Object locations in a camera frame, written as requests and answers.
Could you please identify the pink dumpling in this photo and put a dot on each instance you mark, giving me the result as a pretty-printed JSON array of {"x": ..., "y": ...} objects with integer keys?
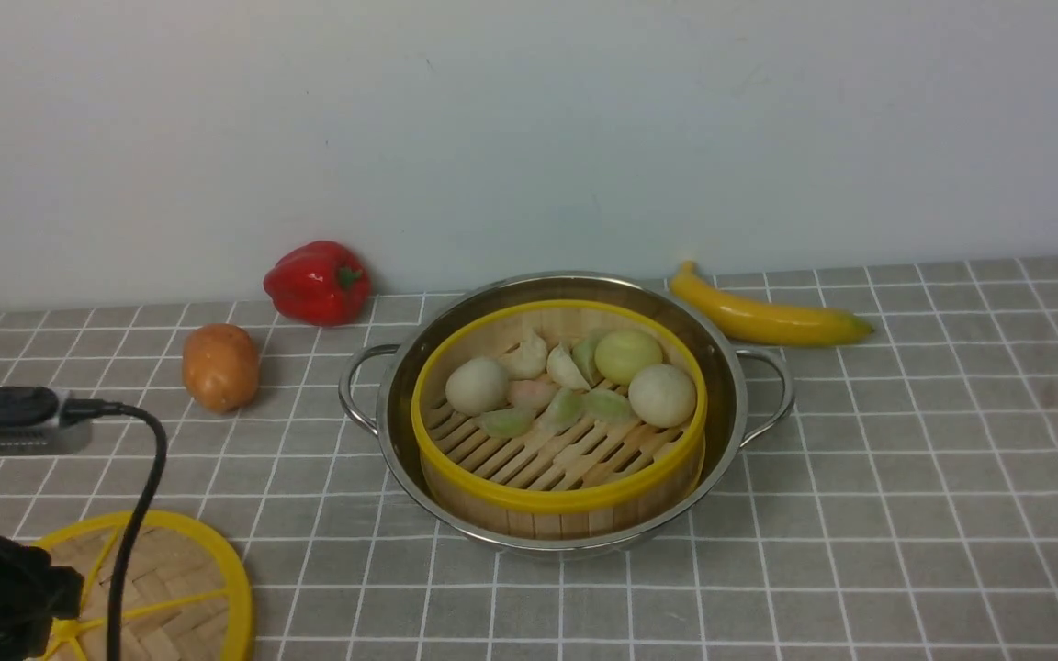
[{"x": 531, "y": 394}]

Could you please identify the green dumpling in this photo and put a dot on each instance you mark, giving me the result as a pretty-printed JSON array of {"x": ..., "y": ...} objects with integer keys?
[
  {"x": 583, "y": 355},
  {"x": 564, "y": 410},
  {"x": 506, "y": 423},
  {"x": 607, "y": 406}
]

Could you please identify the stainless steel pot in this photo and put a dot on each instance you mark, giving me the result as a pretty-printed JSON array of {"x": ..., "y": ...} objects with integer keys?
[{"x": 749, "y": 391}]

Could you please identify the brown potato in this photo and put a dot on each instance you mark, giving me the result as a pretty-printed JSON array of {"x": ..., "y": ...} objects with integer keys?
[{"x": 221, "y": 367}]

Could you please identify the white round bun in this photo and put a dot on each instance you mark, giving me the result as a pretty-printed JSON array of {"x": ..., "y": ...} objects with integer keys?
[
  {"x": 662, "y": 395},
  {"x": 478, "y": 386}
]

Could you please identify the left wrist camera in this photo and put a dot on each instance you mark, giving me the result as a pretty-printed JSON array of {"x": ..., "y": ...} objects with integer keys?
[{"x": 32, "y": 423}]

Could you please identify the woven bamboo steamer lid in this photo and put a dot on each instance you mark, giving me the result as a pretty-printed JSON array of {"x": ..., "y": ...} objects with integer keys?
[{"x": 187, "y": 595}]

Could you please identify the bamboo steamer basket yellow rim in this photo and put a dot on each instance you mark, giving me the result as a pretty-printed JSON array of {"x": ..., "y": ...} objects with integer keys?
[{"x": 592, "y": 479}]

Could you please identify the yellow banana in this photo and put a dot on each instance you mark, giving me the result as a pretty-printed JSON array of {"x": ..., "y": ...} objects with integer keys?
[{"x": 758, "y": 322}]

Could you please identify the red bell pepper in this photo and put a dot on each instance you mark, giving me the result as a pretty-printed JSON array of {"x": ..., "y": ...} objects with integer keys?
[{"x": 321, "y": 283}]

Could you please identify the yellow-green round bun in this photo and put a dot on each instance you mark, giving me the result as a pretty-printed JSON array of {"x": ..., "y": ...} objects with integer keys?
[{"x": 621, "y": 354}]

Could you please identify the white dumpling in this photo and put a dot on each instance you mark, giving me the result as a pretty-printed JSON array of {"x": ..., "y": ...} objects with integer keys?
[
  {"x": 528, "y": 360},
  {"x": 563, "y": 370}
]

